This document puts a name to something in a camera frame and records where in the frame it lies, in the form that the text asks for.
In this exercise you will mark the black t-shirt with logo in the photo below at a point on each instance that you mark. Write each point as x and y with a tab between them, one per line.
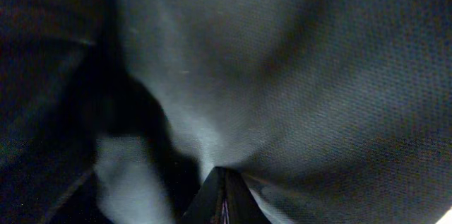
332	111

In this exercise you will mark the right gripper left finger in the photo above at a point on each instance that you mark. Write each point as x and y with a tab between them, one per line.
207	205

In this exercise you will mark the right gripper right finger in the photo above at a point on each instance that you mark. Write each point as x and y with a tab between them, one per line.
240	206

